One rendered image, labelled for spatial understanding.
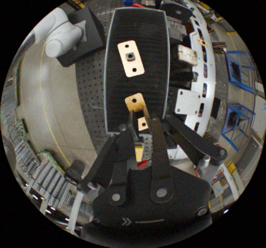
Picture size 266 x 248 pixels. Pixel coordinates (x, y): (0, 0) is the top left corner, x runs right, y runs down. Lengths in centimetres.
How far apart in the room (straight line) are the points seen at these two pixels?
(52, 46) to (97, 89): 50
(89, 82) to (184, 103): 66
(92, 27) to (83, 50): 19
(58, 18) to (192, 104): 67
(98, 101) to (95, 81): 16
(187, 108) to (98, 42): 63
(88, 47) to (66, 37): 29
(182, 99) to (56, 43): 52
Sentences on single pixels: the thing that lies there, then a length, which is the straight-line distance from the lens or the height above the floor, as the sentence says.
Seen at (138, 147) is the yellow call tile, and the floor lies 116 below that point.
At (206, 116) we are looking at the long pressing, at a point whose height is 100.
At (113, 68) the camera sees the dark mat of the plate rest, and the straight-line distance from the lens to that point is 21.
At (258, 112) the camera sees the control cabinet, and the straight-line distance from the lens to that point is 824.
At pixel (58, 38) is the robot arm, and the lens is 46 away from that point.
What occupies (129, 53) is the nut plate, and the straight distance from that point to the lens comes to 19.
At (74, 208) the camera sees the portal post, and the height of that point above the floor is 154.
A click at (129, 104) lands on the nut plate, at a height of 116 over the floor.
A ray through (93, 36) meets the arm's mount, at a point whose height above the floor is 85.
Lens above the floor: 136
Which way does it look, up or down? 68 degrees down
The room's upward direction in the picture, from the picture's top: 176 degrees counter-clockwise
